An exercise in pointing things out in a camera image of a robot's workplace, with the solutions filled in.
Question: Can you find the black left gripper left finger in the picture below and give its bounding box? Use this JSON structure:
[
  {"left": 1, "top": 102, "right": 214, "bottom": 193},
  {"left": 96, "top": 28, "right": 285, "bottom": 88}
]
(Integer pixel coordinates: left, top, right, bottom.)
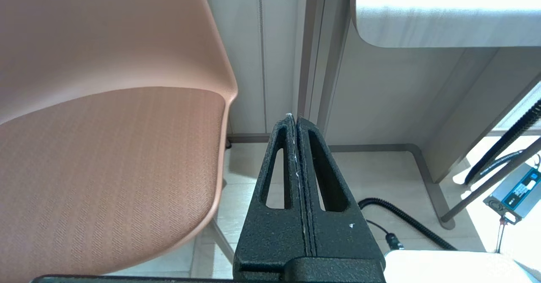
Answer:
[{"left": 233, "top": 113, "right": 311, "bottom": 279}]

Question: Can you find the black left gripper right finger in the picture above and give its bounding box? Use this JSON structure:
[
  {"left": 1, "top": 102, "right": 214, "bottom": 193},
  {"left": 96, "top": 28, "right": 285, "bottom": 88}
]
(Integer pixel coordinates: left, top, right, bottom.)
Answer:
[{"left": 297, "top": 115, "right": 385, "bottom": 258}]

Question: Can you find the grey power adapter box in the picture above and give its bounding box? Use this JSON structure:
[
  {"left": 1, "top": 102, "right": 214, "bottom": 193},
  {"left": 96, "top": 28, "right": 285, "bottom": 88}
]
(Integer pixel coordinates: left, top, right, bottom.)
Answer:
[{"left": 483, "top": 163, "right": 541, "bottom": 224}]

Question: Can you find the brown upholstered chair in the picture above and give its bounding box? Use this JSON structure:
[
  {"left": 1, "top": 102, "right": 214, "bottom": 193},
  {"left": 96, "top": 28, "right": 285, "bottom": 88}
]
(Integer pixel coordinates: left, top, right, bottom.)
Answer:
[{"left": 0, "top": 0, "right": 238, "bottom": 283}]

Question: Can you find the light wooden shelf desk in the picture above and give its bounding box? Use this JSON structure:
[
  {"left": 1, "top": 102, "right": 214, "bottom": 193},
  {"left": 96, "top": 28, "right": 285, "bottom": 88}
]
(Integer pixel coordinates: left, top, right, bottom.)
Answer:
[{"left": 292, "top": 0, "right": 541, "bottom": 229}]

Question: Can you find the thin black plug cable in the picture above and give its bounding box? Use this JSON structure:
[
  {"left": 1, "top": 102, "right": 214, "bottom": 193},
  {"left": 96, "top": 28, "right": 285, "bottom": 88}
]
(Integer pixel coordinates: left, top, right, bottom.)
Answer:
[{"left": 365, "top": 219, "right": 405, "bottom": 250}]

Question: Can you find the black corrugated power cable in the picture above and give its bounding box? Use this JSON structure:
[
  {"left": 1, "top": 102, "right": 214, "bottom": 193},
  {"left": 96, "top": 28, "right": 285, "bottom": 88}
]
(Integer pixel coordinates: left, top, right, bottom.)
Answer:
[
  {"left": 358, "top": 197, "right": 458, "bottom": 251},
  {"left": 464, "top": 98, "right": 541, "bottom": 187}
]

